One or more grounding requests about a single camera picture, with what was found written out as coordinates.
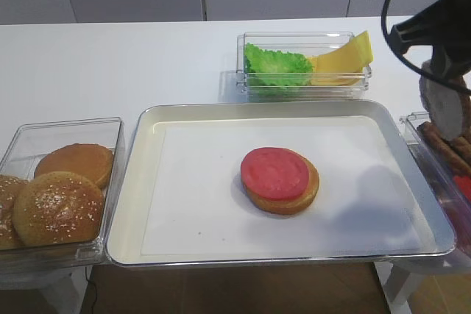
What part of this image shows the plain bun bottom in container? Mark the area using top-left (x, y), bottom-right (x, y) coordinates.
top-left (34, 143), bottom-right (114, 189)

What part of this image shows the clear lettuce cheese container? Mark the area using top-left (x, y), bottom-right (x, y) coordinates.
top-left (235, 31), bottom-right (373, 102)

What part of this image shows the clear patty tomato container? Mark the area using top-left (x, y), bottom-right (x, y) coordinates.
top-left (400, 112), bottom-right (470, 274)

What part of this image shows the bottom bun on tray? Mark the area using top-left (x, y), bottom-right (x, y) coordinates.
top-left (241, 151), bottom-right (319, 215)

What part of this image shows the green lettuce leaf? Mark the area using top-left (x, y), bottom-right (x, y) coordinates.
top-left (244, 43), bottom-right (314, 88)

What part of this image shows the sesame bun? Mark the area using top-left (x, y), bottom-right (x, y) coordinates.
top-left (12, 171), bottom-right (105, 246)
top-left (0, 174), bottom-right (29, 250)

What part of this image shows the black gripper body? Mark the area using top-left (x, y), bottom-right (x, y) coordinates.
top-left (389, 0), bottom-right (470, 55)

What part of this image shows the black cable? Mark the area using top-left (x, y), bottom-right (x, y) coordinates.
top-left (380, 0), bottom-right (471, 96)

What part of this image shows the right sesame bun top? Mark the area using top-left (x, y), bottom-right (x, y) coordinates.
top-left (12, 171), bottom-right (105, 246)

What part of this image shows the brown meat patty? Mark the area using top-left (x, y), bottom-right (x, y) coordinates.
top-left (419, 76), bottom-right (470, 141)

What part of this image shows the clear bun container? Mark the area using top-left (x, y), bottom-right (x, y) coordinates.
top-left (1, 117), bottom-right (125, 274)

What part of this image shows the red tomato slice on bun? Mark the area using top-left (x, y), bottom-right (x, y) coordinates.
top-left (241, 147), bottom-right (310, 201)

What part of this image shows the silver metal baking tray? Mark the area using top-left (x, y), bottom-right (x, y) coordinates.
top-left (106, 100), bottom-right (456, 267)

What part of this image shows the white paper tray liner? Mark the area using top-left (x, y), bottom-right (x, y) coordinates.
top-left (141, 116), bottom-right (436, 260)

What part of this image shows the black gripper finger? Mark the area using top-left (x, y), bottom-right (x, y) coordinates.
top-left (430, 40), bottom-right (470, 79)

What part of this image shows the upright yellow cheese slice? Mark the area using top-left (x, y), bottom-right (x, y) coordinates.
top-left (308, 31), bottom-right (373, 74)

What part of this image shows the left sesame bun top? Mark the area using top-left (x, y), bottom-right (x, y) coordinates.
top-left (0, 174), bottom-right (29, 250)

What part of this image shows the front red tomato slice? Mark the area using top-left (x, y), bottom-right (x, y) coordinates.
top-left (453, 175), bottom-right (471, 202)

